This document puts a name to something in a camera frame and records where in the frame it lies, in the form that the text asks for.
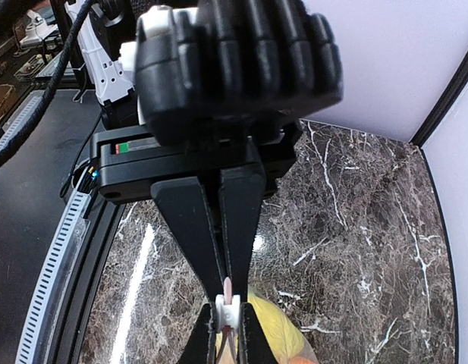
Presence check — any black front rail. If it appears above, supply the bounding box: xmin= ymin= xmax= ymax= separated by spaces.
xmin=47 ymin=189 xmax=124 ymax=363

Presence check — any clear zip top bag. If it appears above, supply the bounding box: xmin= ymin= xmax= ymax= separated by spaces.
xmin=215 ymin=278 xmax=318 ymax=363

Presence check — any white slotted cable duct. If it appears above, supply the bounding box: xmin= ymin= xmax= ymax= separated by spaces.
xmin=15 ymin=190 xmax=91 ymax=363

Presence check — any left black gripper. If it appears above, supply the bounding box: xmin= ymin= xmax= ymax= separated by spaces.
xmin=90 ymin=121 xmax=302 ymax=302

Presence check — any yellow toy banana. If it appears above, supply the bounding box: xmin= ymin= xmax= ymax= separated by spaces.
xmin=247 ymin=290 xmax=305 ymax=363

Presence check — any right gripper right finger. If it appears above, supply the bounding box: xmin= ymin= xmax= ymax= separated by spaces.
xmin=237 ymin=303 xmax=277 ymax=364

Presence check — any toy orange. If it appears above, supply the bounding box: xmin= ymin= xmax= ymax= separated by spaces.
xmin=289 ymin=356 xmax=318 ymax=364

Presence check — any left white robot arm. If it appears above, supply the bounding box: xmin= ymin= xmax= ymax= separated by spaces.
xmin=77 ymin=1 xmax=314 ymax=300

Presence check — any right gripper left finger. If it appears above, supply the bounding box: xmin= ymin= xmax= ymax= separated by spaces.
xmin=182 ymin=303 xmax=218 ymax=364

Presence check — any left black frame post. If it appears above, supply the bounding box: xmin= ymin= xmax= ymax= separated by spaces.
xmin=412 ymin=0 xmax=468 ymax=147

